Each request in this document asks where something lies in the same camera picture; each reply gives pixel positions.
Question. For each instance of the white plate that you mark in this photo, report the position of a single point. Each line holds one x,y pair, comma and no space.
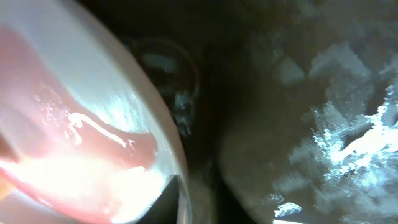
85,135

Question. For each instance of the large brown serving tray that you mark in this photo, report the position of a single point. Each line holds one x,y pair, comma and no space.
287,109

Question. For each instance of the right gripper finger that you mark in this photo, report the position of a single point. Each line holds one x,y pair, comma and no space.
164,210

